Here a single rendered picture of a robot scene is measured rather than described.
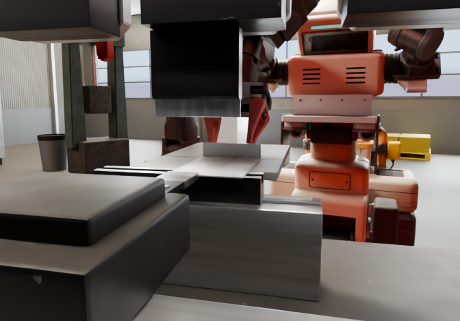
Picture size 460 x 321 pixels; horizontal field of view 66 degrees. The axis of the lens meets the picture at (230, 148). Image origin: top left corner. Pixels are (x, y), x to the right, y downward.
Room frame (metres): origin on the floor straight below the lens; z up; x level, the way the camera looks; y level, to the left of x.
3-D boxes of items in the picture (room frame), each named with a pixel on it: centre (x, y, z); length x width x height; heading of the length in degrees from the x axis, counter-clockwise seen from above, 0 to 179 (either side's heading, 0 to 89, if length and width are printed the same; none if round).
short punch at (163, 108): (0.40, 0.04, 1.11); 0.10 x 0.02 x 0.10; 77
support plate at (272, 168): (0.55, 0.00, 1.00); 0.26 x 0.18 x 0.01; 167
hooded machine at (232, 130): (8.24, -0.03, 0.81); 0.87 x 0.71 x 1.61; 158
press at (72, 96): (5.40, 2.02, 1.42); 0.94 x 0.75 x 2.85; 156
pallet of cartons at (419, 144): (7.03, -3.38, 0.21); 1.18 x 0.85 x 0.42; 67
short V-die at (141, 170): (0.41, 0.06, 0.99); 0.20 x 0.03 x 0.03; 77
